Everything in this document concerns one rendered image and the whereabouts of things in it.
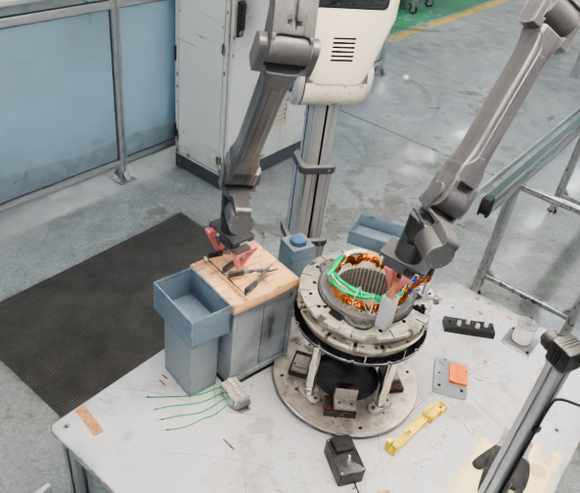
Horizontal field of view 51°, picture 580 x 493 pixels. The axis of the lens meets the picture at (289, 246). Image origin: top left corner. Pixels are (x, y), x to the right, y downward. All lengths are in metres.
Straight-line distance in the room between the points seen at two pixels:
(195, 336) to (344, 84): 0.74
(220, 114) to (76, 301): 1.35
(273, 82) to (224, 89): 2.43
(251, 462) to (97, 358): 1.39
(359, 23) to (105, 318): 1.87
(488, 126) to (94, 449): 1.09
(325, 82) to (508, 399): 0.97
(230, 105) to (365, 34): 2.05
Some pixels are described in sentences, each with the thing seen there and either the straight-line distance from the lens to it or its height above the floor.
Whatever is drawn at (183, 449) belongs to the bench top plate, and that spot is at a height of 0.78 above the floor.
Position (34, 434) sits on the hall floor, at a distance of 2.57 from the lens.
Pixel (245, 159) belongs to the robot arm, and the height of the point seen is 1.40.
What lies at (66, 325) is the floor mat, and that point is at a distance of 2.92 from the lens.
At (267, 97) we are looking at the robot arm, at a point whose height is 1.58.
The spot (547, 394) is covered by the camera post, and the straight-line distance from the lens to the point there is 1.08.
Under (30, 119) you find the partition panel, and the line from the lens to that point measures 3.43.
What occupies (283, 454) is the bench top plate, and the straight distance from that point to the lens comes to 1.51.
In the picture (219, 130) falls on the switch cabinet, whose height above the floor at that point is 0.40.
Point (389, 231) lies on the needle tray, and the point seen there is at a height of 1.04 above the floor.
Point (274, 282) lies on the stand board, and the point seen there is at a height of 1.07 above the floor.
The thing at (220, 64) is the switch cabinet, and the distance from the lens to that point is 3.51.
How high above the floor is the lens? 2.02
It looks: 36 degrees down
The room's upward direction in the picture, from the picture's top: 8 degrees clockwise
